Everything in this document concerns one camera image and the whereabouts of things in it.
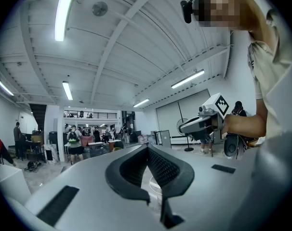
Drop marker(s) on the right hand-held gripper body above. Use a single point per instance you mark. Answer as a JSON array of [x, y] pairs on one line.
[[213, 102]]

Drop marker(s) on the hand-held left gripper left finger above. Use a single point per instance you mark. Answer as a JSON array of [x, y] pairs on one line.
[[126, 177]]

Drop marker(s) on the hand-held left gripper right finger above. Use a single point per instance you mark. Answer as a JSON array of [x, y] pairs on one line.
[[170, 174]]

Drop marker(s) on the person's right forearm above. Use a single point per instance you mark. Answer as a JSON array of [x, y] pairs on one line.
[[247, 125]]

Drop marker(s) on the white roller door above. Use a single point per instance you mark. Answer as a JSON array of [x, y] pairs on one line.
[[184, 107]]

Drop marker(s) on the yellow wicker chair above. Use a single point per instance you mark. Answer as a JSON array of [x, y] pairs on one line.
[[117, 149]]

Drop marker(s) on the black standing fan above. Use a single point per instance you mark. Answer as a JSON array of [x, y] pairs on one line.
[[189, 149]]

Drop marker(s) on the white ceiling tube light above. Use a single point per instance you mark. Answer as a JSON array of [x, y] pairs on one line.
[[141, 103], [67, 90], [188, 79], [62, 13], [4, 87]]

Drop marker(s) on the white folding table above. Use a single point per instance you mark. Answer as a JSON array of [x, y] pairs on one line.
[[95, 144]]

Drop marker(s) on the red chair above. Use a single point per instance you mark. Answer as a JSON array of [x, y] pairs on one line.
[[86, 141]]

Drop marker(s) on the black balcony railing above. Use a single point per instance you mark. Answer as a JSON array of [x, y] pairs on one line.
[[100, 115]]

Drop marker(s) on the beige shirt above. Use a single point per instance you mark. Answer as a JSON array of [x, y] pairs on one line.
[[276, 76]]

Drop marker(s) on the white leaning board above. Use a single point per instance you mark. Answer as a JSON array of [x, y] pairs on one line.
[[52, 150]]

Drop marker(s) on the black cabinet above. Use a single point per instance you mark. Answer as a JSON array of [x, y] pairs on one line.
[[53, 137]]

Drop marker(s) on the person's head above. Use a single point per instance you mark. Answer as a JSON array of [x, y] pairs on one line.
[[223, 8]]

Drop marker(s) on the yellow crate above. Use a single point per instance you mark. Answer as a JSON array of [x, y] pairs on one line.
[[37, 139]]

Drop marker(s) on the black workbench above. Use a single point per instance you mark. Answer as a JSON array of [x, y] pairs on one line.
[[30, 150]]

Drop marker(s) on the black staircase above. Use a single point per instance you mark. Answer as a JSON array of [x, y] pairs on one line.
[[38, 114]]

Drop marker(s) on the round ceiling fixture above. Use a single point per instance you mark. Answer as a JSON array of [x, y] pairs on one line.
[[100, 8]]

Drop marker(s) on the black head-worn camera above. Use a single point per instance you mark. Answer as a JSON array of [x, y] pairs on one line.
[[186, 11]]

